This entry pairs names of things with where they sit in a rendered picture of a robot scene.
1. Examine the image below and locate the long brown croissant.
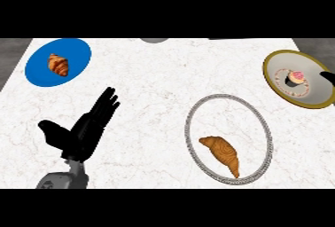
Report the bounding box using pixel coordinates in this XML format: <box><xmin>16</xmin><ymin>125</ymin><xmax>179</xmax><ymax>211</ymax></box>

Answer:
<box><xmin>197</xmin><ymin>136</ymin><xmax>240</xmax><ymax>179</ymax></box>

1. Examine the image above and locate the white bowl with grey rim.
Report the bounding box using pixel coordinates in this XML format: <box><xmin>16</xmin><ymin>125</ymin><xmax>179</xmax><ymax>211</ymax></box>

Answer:
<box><xmin>182</xmin><ymin>93</ymin><xmax>274</xmax><ymax>186</ymax></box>

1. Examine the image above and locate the blue oval plate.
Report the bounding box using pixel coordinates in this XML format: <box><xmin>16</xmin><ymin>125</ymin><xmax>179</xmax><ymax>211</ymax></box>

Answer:
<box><xmin>23</xmin><ymin>38</ymin><xmax>92</xmax><ymax>88</ymax></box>

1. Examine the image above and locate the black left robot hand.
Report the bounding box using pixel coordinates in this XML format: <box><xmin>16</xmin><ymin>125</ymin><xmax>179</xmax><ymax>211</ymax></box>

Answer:
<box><xmin>36</xmin><ymin>86</ymin><xmax>120</xmax><ymax>163</ymax></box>

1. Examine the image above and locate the small brown croissant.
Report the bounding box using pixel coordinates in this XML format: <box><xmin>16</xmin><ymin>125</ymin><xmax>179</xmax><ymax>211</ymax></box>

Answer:
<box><xmin>45</xmin><ymin>53</ymin><xmax>70</xmax><ymax>78</ymax></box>

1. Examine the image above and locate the grey placemat with gold rim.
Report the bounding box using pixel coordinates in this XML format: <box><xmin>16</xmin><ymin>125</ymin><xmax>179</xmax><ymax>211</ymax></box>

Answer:
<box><xmin>261</xmin><ymin>49</ymin><xmax>335</xmax><ymax>110</ymax></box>

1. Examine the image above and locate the grey round object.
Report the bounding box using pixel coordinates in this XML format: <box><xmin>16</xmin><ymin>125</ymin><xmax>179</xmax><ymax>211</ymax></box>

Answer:
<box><xmin>138</xmin><ymin>37</ymin><xmax>169</xmax><ymax>44</ymax></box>

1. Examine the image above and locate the pink frosted cupcake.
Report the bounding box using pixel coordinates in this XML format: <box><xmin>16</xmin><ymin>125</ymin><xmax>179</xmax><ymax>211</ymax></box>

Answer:
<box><xmin>283</xmin><ymin>70</ymin><xmax>305</xmax><ymax>88</ymax></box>

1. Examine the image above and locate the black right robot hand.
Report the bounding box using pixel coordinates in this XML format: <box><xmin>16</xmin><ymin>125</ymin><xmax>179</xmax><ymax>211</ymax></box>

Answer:
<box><xmin>317</xmin><ymin>70</ymin><xmax>335</xmax><ymax>86</ymax></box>

